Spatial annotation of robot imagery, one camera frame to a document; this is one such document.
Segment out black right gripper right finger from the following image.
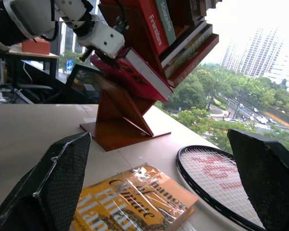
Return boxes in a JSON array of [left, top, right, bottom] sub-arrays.
[[227, 128, 289, 231]]

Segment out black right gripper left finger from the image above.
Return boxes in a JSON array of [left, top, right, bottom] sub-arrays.
[[0, 131, 92, 231]]

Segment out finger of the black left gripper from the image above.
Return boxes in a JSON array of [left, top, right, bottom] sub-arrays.
[[95, 53, 122, 71]]

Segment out red hardcover book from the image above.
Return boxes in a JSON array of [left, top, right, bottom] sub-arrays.
[[90, 47, 175, 103]]

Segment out red-brown wooden bookshelf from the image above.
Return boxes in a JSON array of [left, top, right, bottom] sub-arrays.
[[79, 0, 223, 152]]

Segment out red Furniture book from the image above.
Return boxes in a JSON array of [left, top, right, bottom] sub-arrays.
[[134, 0, 170, 56]]

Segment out green Soaring book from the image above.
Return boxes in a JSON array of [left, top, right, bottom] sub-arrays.
[[154, 0, 177, 47]]

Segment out white-spined book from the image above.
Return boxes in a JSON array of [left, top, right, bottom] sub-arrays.
[[160, 20, 208, 69]]

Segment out olive green book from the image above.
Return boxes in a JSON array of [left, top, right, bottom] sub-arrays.
[[163, 23, 214, 78]]

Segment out yellow climate atlas book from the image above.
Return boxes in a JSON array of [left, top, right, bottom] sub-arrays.
[[69, 162, 199, 231]]

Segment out red book with gold print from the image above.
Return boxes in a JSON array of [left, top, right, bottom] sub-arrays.
[[167, 33, 220, 89]]

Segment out dark brown book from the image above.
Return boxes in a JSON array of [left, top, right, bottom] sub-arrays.
[[183, 0, 208, 26]]

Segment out black monitor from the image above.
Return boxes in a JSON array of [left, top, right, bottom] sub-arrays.
[[65, 63, 105, 104]]

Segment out orange box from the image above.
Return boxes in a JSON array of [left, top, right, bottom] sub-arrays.
[[21, 38, 51, 55]]

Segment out black tennis racket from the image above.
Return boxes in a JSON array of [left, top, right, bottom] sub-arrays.
[[175, 145, 267, 231]]

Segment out black office chair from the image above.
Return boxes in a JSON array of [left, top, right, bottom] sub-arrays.
[[13, 83, 54, 104]]

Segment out white high-rise building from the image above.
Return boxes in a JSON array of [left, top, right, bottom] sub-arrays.
[[220, 26, 284, 78]]

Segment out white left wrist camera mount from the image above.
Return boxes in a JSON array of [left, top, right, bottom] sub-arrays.
[[76, 21, 126, 59]]

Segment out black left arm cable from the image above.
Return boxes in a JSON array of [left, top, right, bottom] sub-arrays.
[[114, 0, 131, 32]]

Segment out wooden desk with black frame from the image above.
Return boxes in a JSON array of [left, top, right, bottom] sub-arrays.
[[0, 45, 60, 81]]

